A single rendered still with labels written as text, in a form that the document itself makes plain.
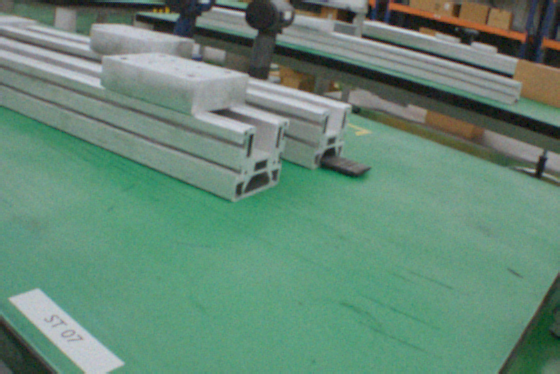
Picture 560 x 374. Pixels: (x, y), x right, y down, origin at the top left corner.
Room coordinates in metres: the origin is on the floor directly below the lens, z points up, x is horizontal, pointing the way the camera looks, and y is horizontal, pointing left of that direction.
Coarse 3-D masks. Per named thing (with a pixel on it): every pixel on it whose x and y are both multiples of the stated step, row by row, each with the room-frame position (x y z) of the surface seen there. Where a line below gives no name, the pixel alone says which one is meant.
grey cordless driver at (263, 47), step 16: (256, 0) 1.00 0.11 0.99; (272, 0) 1.01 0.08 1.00; (256, 16) 0.99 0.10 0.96; (272, 16) 0.99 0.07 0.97; (288, 16) 1.06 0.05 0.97; (272, 32) 1.04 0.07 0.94; (256, 48) 1.02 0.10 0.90; (272, 48) 1.04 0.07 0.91; (256, 64) 1.01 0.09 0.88; (272, 80) 1.04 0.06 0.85
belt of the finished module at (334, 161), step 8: (328, 152) 0.83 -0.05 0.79; (320, 160) 0.78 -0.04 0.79; (328, 160) 0.79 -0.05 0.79; (336, 160) 0.80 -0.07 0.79; (344, 160) 0.80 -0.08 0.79; (352, 160) 0.81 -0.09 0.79; (336, 168) 0.77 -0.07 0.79; (344, 168) 0.77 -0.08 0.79; (352, 168) 0.77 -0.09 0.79; (360, 168) 0.78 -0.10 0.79; (368, 168) 0.79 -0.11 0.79
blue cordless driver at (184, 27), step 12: (168, 0) 1.12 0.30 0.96; (180, 0) 1.12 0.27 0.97; (192, 0) 1.13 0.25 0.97; (204, 0) 1.18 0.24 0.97; (216, 0) 1.27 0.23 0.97; (180, 12) 1.13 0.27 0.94; (192, 12) 1.17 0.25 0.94; (180, 24) 1.15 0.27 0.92; (192, 24) 1.17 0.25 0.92; (180, 36) 1.14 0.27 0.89; (192, 36) 1.18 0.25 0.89; (192, 60) 1.17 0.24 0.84
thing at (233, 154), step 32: (0, 64) 0.83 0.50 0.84; (32, 64) 0.77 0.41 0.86; (64, 64) 0.84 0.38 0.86; (0, 96) 0.81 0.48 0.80; (32, 96) 0.78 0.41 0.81; (64, 96) 0.73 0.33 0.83; (96, 96) 0.71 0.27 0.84; (128, 96) 0.67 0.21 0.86; (64, 128) 0.73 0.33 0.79; (96, 128) 0.70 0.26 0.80; (128, 128) 0.67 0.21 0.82; (160, 128) 0.64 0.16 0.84; (192, 128) 0.63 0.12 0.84; (224, 128) 0.60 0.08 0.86; (256, 128) 0.67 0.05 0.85; (160, 160) 0.64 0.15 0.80; (192, 160) 0.62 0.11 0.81; (224, 160) 0.60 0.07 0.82; (256, 160) 0.62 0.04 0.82; (224, 192) 0.60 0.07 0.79
